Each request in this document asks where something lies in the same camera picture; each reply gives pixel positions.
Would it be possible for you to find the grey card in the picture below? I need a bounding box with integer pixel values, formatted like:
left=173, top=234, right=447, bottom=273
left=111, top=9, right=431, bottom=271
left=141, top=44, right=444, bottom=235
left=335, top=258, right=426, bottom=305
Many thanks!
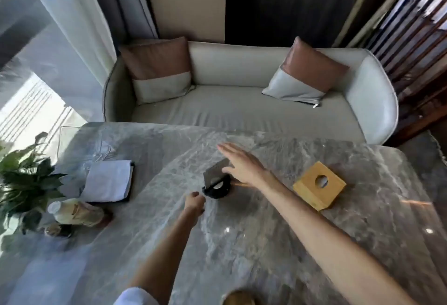
left=203, top=158, right=235, bottom=190

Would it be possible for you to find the beige drink bottle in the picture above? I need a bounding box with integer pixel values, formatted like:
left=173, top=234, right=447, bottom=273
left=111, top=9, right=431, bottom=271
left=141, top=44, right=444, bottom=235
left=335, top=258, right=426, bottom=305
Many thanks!
left=47, top=199, right=113, bottom=228

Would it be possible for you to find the white folded napkin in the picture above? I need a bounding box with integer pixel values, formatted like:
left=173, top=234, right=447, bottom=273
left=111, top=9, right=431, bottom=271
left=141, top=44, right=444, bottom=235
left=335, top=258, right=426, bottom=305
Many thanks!
left=80, top=160, right=133, bottom=201

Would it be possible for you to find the white sheer curtain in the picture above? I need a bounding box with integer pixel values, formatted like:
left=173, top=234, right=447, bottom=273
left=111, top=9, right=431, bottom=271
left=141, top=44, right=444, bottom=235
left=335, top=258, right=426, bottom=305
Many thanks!
left=0, top=0, right=118, bottom=124

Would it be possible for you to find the person's left forearm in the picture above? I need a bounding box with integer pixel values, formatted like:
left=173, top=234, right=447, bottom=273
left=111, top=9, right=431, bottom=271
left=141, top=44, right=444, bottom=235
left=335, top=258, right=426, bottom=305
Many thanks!
left=127, top=207, right=204, bottom=296

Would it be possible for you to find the person's left hand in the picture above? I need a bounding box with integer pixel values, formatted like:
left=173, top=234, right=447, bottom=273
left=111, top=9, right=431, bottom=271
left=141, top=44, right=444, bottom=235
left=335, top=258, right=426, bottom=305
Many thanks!
left=184, top=191, right=207, bottom=217

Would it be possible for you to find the person's right hand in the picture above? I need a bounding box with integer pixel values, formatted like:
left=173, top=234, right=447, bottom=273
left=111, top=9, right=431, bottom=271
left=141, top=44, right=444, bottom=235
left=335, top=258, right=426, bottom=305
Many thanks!
left=217, top=142, right=277, bottom=188

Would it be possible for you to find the wooden tissue box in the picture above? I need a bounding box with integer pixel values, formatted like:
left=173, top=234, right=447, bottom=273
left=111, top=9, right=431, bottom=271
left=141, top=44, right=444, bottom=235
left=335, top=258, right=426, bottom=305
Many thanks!
left=292, top=161, right=347, bottom=212

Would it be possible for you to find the person's right forearm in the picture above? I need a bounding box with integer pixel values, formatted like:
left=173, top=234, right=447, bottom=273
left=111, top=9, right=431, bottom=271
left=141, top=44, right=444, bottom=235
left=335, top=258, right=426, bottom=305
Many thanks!
left=260, top=171, right=425, bottom=305

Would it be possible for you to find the small round dark container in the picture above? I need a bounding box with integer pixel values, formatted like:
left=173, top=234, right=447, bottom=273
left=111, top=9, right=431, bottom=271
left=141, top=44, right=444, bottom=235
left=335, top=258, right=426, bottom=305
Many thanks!
left=43, top=222, right=75, bottom=239

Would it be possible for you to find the dark wooden slat screen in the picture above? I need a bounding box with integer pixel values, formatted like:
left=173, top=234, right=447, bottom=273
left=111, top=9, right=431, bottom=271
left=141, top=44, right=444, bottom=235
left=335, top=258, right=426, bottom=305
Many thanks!
left=332, top=0, right=447, bottom=143

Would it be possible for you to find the black round stand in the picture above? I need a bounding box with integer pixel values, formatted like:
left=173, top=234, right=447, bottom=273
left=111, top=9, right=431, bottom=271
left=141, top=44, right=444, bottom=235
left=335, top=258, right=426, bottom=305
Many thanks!
left=202, top=175, right=232, bottom=199

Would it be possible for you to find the brown and white cushion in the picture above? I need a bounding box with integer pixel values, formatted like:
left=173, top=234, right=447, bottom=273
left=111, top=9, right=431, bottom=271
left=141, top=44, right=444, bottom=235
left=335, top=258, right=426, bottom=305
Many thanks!
left=261, top=36, right=350, bottom=107
left=118, top=36, right=196, bottom=106

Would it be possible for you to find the black napkin tray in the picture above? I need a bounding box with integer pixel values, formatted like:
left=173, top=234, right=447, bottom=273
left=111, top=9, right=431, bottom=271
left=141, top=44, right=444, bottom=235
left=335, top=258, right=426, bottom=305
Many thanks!
left=84, top=162, right=135, bottom=205

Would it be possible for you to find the green leafy plant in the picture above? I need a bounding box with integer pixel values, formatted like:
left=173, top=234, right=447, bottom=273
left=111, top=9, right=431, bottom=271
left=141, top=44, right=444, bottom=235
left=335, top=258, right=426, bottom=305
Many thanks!
left=0, top=132, right=68, bottom=246

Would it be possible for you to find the light grey sofa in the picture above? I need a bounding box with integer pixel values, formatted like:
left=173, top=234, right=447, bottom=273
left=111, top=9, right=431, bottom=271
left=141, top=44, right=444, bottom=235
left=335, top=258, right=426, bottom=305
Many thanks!
left=102, top=38, right=400, bottom=146

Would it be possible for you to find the brown round object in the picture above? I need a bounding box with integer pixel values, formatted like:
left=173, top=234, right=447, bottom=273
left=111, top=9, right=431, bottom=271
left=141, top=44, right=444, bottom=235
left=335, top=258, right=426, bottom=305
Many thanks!
left=223, top=289, right=261, bottom=305

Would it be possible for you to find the white sleeve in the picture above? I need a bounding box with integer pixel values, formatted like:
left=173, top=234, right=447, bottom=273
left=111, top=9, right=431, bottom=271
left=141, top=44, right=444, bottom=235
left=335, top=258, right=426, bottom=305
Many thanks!
left=113, top=287, right=160, bottom=305

